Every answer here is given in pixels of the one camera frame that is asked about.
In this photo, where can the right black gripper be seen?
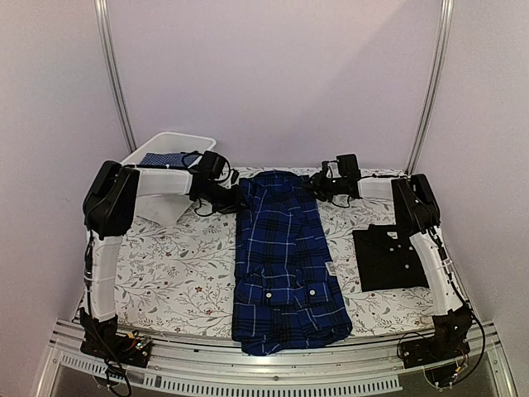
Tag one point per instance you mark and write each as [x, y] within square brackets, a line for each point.
[317, 186]

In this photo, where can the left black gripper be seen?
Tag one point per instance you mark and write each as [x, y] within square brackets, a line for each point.
[233, 207]

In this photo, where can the blue plaid long sleeve shirt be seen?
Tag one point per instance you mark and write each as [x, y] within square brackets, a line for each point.
[286, 295]

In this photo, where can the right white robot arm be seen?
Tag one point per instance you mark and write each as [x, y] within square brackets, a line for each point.
[417, 216]

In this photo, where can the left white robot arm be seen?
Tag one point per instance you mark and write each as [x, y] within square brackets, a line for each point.
[110, 205]

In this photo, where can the white plastic bin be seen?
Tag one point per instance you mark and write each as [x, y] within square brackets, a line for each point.
[162, 195]

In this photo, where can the blue checked shirt in bin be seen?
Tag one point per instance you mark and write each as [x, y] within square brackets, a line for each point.
[176, 161]

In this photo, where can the floral patterned table mat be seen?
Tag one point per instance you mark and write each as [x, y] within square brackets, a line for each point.
[180, 278]

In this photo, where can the folded black shirt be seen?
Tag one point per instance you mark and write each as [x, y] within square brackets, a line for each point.
[387, 261]

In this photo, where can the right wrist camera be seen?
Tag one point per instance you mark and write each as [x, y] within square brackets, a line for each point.
[327, 171]

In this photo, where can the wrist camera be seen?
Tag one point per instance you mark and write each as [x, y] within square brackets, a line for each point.
[327, 171]
[233, 176]

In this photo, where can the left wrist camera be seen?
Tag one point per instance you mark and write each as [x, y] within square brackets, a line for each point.
[233, 176]

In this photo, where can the front aluminium rail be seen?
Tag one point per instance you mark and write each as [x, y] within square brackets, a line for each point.
[363, 366]

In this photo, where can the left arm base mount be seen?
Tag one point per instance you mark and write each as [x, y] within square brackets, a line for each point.
[132, 349]

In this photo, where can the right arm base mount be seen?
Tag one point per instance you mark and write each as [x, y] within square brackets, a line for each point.
[434, 351]

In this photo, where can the right aluminium frame post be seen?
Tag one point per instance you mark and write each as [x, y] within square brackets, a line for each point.
[437, 65]

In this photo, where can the aluminium frame post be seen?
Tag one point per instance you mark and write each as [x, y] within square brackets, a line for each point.
[110, 60]
[437, 65]

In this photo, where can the left aluminium frame post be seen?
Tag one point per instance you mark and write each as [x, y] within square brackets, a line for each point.
[110, 60]

